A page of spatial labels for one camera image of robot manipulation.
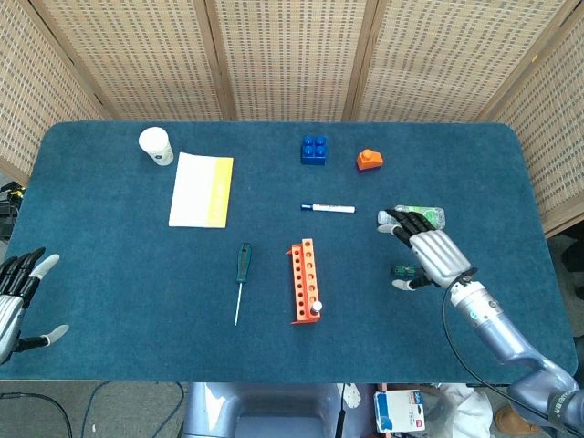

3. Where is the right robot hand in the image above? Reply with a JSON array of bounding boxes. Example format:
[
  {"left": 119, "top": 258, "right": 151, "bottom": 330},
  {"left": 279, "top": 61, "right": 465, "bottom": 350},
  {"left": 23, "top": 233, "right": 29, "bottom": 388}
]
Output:
[{"left": 377, "top": 208, "right": 478, "bottom": 292}]

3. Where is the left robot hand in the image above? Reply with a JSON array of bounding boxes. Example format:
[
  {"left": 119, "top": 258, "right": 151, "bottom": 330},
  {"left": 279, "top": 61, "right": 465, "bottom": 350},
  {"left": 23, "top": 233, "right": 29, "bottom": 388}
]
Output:
[{"left": 0, "top": 246, "right": 70, "bottom": 365}]

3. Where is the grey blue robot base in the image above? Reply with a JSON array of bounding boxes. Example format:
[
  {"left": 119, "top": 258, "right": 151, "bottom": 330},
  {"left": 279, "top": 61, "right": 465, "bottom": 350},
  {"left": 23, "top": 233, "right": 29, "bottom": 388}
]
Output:
[{"left": 182, "top": 381, "right": 380, "bottom": 438}]

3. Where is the orange test tube rack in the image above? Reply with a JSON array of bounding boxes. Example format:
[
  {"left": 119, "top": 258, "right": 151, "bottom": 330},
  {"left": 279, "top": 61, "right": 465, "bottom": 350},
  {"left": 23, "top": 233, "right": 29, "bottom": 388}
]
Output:
[{"left": 290, "top": 237, "right": 323, "bottom": 326}]

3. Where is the clear green label bottle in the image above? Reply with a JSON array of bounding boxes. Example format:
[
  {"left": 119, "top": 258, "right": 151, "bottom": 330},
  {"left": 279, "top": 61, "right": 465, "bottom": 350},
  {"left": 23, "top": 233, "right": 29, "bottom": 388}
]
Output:
[{"left": 376, "top": 204, "right": 446, "bottom": 229}]

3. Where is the black yellow floor equipment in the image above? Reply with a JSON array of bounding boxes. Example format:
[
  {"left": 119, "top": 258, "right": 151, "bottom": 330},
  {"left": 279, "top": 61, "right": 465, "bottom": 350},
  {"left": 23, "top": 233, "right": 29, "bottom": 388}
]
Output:
[{"left": 0, "top": 181, "right": 24, "bottom": 241}]

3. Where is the blue felt table cover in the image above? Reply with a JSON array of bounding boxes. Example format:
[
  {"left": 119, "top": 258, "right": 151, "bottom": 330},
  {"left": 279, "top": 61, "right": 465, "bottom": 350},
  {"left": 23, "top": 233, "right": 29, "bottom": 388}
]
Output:
[{"left": 0, "top": 120, "right": 579, "bottom": 383}]

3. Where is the orange purple building block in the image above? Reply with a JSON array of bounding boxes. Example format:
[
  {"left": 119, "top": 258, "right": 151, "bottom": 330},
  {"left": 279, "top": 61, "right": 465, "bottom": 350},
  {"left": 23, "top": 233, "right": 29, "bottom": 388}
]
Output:
[{"left": 355, "top": 148, "right": 384, "bottom": 173}]

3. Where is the white blue marker pen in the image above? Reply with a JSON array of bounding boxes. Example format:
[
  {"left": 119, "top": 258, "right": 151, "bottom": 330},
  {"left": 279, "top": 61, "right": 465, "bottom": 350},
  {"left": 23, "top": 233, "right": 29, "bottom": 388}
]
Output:
[{"left": 300, "top": 203, "right": 357, "bottom": 214}]

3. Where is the blue building block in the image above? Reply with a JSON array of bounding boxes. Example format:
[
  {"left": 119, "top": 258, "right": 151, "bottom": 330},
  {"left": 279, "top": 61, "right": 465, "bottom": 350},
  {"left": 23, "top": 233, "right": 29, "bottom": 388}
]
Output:
[{"left": 299, "top": 133, "right": 329, "bottom": 166}]

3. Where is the white cloth bundle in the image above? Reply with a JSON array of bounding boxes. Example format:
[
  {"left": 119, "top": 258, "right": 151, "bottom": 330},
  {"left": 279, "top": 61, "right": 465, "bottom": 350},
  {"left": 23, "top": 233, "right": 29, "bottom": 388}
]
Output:
[{"left": 422, "top": 382, "right": 496, "bottom": 438}]

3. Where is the white blue cardboard box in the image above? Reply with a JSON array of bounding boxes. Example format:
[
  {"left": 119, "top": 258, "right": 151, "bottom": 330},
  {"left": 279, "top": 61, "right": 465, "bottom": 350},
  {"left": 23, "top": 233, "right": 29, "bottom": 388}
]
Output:
[{"left": 372, "top": 388, "right": 426, "bottom": 433}]

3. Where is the brown boot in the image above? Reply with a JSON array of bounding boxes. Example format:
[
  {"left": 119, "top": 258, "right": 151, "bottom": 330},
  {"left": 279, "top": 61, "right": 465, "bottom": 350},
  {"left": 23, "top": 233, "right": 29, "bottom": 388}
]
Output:
[{"left": 495, "top": 404, "right": 544, "bottom": 437}]

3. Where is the teal black long screwdriver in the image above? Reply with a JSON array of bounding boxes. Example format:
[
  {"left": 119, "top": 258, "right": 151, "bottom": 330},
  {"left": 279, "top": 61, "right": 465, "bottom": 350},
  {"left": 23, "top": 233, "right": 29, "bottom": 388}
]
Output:
[{"left": 233, "top": 242, "right": 253, "bottom": 327}]

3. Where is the white yellow booklet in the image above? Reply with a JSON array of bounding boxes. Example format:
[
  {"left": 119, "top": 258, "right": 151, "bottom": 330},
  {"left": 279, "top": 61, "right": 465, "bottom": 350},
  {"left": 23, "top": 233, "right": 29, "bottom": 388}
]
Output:
[{"left": 168, "top": 151, "right": 235, "bottom": 228}]

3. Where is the white floral paper cup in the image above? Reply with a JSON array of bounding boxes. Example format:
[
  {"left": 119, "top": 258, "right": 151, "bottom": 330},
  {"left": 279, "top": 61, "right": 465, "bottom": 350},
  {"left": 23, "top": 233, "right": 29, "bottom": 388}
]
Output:
[{"left": 138, "top": 126, "right": 175, "bottom": 167}]

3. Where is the woven wooden folding screen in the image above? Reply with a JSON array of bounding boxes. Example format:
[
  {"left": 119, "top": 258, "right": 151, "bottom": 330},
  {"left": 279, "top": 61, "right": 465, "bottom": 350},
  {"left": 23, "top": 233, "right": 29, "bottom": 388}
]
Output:
[{"left": 0, "top": 0, "right": 584, "bottom": 238}]

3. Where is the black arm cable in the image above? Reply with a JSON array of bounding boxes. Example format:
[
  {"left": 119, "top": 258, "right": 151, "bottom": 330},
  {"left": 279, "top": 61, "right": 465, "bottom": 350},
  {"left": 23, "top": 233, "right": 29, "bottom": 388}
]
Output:
[{"left": 441, "top": 268, "right": 584, "bottom": 434}]

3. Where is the black floor cable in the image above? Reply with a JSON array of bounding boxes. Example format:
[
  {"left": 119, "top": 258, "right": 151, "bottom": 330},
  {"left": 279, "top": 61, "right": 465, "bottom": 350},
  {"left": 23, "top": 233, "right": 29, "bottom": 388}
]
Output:
[{"left": 0, "top": 391, "right": 75, "bottom": 438}]

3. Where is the dark blue floor cable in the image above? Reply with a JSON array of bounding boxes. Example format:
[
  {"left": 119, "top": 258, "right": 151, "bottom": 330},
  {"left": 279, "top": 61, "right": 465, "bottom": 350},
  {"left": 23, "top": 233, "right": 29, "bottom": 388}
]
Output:
[{"left": 81, "top": 381, "right": 186, "bottom": 438}]

